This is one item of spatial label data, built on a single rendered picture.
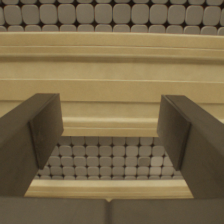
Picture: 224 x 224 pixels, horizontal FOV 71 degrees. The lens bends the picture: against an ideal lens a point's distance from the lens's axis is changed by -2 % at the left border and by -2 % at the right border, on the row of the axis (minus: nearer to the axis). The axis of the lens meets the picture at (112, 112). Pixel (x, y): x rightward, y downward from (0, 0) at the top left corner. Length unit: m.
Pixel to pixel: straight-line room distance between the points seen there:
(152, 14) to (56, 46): 0.16
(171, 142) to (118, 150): 0.22
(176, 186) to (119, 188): 0.14
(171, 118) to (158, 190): 0.30
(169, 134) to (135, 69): 0.16
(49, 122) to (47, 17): 0.20
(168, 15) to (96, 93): 0.18
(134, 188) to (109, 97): 0.23
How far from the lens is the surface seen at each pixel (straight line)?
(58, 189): 0.44
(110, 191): 0.43
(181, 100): 0.18
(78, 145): 0.37
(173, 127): 0.16
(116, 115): 0.32
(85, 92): 0.29
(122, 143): 0.36
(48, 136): 0.17
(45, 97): 0.18
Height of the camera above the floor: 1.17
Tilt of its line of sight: 67 degrees down
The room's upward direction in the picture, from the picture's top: 180 degrees clockwise
